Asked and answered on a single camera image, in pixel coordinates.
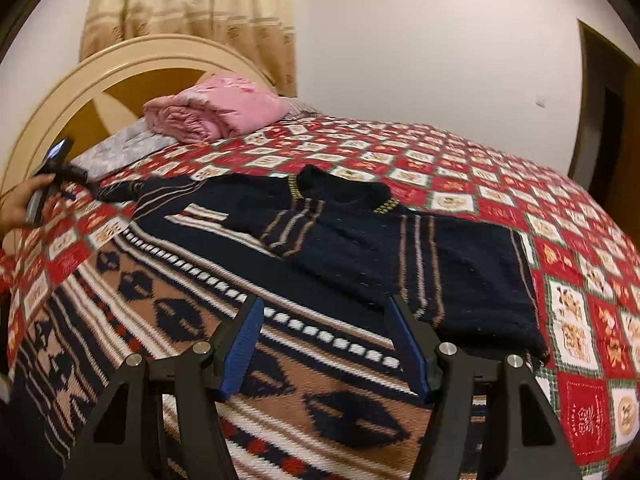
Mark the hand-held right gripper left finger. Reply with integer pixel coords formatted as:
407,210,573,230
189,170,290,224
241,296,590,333
62,295,265,480

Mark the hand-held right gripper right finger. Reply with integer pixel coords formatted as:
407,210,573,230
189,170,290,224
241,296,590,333
384,295,583,480

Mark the large patterned knit sweater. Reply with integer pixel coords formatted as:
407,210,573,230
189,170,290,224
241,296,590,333
10,172,501,480

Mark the small navy striped sweater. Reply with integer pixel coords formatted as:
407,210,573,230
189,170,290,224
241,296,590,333
225,163,551,361

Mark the person's left hand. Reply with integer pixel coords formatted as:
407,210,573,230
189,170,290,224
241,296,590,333
0,172,57,237

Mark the grey patterned pillow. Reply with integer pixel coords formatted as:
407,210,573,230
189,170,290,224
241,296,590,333
281,97,321,121
70,119,177,182

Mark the cream wooden headboard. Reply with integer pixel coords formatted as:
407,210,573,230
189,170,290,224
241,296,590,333
0,34,278,201

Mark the folded pink blanket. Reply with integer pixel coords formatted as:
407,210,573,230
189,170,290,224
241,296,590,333
142,73,291,143

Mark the red checkered bedspread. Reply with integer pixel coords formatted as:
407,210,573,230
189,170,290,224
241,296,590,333
0,109,640,480

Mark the beige patterned curtain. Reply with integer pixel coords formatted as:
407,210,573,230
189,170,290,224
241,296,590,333
80,0,299,98

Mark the dark wooden door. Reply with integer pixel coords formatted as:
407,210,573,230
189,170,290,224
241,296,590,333
569,17,640,201

